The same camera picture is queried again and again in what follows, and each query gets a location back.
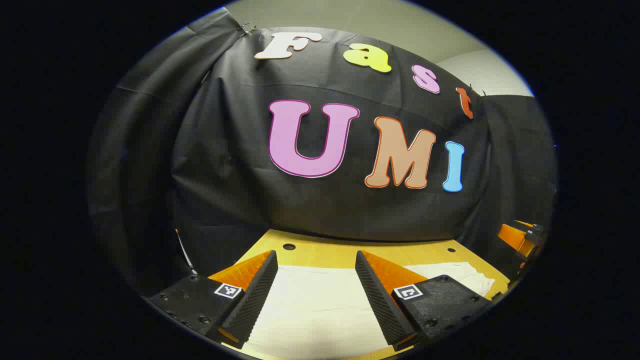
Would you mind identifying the black backdrop cloth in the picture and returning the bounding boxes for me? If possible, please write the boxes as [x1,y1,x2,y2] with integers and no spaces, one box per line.
[87,7,558,301]

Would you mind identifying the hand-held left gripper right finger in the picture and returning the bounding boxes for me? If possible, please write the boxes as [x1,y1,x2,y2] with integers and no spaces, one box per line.
[355,250,496,352]

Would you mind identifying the white jeans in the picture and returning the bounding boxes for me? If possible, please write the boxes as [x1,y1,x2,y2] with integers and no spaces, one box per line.
[240,261,496,360]

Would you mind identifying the thin grey cable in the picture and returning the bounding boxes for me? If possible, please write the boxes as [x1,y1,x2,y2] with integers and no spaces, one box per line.
[174,228,199,276]

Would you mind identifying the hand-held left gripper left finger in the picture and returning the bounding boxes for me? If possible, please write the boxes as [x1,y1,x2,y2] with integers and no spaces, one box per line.
[142,250,279,351]

